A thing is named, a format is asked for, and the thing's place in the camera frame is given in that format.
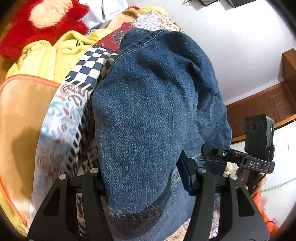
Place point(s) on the tan orange-trimmed blanket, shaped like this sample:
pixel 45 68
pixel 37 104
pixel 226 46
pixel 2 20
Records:
pixel 24 102

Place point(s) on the person right hand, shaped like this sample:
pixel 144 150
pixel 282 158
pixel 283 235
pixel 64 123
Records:
pixel 252 180

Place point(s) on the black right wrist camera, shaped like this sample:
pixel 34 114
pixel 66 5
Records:
pixel 259 130

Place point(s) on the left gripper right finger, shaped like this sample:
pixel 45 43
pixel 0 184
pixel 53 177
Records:
pixel 223 209

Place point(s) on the red plush toy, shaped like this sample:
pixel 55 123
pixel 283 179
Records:
pixel 42 20

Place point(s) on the wooden door frame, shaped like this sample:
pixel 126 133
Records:
pixel 277 102

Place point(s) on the wall mounted black television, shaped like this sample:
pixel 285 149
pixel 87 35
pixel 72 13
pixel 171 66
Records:
pixel 233 3

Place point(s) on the patchwork patterned bedspread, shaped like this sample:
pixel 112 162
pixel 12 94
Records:
pixel 67 142

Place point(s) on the white pillow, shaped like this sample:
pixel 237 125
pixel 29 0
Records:
pixel 101 11

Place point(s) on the yellow blanket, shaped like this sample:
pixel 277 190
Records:
pixel 54 62

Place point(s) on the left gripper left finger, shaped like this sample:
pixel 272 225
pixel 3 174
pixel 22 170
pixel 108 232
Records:
pixel 57 219

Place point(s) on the blue denim jacket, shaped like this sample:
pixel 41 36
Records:
pixel 160 99

